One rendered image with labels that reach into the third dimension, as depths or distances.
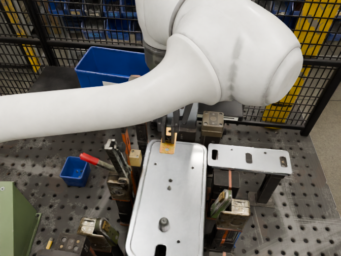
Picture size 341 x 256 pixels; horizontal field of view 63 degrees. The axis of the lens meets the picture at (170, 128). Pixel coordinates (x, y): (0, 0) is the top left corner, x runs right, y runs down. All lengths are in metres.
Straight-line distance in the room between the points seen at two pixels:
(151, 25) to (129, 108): 0.16
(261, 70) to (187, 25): 0.10
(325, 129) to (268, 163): 1.73
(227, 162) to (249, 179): 0.36
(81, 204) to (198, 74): 1.04
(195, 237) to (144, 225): 0.15
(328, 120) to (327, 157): 0.42
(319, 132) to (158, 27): 2.35
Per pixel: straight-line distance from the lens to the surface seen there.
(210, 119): 1.03
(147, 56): 0.51
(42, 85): 1.33
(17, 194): 1.15
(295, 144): 1.53
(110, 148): 0.76
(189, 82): 0.32
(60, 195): 1.34
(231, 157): 1.01
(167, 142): 0.71
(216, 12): 0.35
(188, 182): 0.94
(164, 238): 0.86
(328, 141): 2.64
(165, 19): 0.41
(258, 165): 1.02
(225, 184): 0.97
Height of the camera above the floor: 1.81
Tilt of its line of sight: 49 degrees down
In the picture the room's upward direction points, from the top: straight up
